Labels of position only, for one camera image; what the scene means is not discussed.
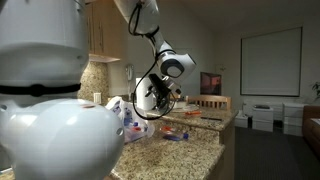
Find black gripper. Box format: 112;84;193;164
148;73;173;111

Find white plastic bag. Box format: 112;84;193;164
105;95;156;144

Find white bowl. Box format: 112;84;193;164
174;99;188;109

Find white paper towel roll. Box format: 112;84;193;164
135;77;156;111

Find white paper sheet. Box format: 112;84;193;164
181;103;201;112

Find wooden chair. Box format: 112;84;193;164
185;94;232;111

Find thin black flat object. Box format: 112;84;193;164
199;115;224;122

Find dark reddish framed picture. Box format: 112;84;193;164
199;71;223;96

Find white printer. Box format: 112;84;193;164
251;103;275;133

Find white projector screen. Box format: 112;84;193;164
239;26;304;98

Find white drawer unit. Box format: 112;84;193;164
282;101;306;137

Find green house plant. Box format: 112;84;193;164
311;81;320;101

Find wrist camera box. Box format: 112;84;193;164
166;79;183;96

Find white wall phone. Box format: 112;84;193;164
125;63;135;98

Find wooden wall cabinets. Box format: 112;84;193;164
84;0;129;63

